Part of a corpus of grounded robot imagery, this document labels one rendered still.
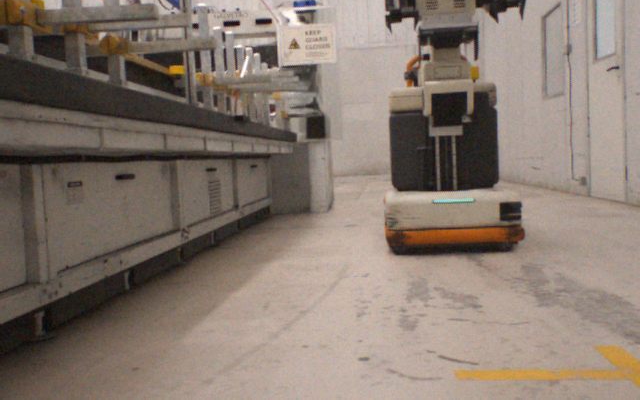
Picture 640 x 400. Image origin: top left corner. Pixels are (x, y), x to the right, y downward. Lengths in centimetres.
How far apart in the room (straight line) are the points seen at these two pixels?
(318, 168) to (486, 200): 279
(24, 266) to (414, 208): 174
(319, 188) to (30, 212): 394
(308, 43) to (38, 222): 405
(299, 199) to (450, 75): 294
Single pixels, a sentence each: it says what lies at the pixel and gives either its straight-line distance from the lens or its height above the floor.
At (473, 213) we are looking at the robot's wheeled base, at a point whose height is 19.
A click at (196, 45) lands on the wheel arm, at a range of 198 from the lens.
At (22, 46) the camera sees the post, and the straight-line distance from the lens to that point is 155.
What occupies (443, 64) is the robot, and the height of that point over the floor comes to 88.
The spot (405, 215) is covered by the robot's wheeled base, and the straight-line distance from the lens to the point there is 307.
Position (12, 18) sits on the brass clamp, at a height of 78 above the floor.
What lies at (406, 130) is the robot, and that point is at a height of 59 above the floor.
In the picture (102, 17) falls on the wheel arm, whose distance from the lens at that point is 153.
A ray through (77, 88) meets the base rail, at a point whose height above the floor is 66.
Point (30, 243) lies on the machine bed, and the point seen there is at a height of 28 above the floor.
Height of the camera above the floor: 47
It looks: 3 degrees down
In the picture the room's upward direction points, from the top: 3 degrees counter-clockwise
